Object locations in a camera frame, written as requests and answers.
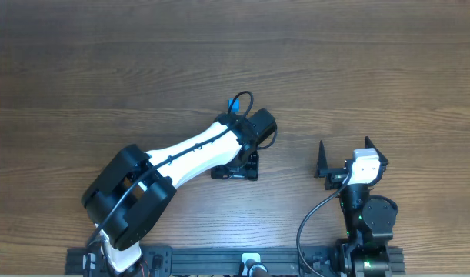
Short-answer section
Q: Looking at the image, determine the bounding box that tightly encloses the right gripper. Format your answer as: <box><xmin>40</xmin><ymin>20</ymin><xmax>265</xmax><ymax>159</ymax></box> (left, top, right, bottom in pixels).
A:
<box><xmin>314</xmin><ymin>135</ymin><xmax>390</xmax><ymax>191</ymax></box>

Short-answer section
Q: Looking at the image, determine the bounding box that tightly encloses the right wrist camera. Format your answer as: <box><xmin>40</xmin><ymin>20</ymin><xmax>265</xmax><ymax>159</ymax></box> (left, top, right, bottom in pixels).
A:
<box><xmin>345</xmin><ymin>148</ymin><xmax>382</xmax><ymax>186</ymax></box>

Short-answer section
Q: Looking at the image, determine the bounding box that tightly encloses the mounting rail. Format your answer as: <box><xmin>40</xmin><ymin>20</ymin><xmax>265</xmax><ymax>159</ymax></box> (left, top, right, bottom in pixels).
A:
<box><xmin>64</xmin><ymin>245</ymin><xmax>407</xmax><ymax>277</ymax></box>

